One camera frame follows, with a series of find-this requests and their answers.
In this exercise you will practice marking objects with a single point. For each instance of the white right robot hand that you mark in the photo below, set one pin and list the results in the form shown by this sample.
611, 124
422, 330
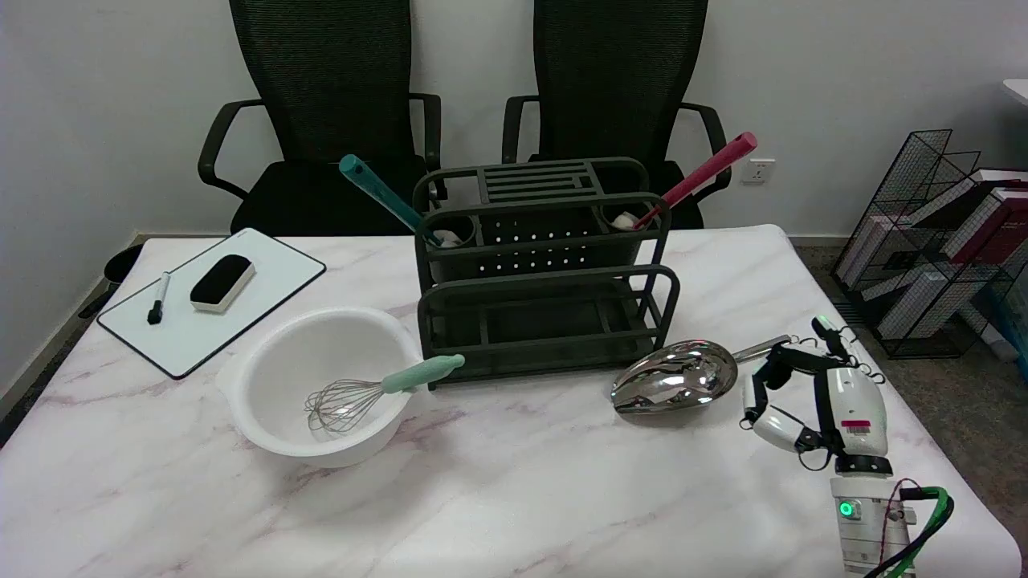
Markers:
855, 397

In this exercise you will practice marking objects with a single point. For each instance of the pink sponge bottle brush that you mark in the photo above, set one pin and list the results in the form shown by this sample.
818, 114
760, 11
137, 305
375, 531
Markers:
707, 170

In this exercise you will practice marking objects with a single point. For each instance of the teal sponge bottle brush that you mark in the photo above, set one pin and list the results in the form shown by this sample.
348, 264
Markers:
377, 191

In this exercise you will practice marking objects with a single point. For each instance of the white book stack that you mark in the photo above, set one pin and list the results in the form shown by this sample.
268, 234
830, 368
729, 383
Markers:
911, 301

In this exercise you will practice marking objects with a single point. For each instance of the shiny metal scoop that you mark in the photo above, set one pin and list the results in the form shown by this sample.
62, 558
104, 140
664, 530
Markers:
675, 381

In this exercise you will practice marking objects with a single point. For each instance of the dark red book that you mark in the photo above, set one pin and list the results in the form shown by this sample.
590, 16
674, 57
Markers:
992, 221

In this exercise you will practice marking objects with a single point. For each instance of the dark green dish rack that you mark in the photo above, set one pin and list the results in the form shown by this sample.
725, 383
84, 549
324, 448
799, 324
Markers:
546, 321

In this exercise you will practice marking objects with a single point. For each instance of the white desk corner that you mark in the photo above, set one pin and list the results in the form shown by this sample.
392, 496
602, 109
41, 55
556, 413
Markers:
1018, 90

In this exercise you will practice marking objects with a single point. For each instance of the black mesh office chair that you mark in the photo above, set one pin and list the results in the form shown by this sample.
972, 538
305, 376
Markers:
618, 80
329, 88

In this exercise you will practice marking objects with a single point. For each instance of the white plastic bowl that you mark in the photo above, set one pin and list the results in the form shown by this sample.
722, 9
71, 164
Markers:
281, 385

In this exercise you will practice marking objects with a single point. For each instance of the small whiteboard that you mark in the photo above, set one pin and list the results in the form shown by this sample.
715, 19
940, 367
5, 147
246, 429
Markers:
257, 289

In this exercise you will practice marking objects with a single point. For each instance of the black white board eraser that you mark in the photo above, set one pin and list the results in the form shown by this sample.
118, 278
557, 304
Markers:
221, 281

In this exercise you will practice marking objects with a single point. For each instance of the black whiteboard marker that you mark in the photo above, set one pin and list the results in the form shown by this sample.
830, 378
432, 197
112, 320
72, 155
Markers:
158, 299

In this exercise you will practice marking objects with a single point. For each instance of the black round floor object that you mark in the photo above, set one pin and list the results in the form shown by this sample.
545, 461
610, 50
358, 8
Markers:
122, 263

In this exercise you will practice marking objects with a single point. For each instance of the white wall socket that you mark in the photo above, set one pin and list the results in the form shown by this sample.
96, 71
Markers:
757, 171

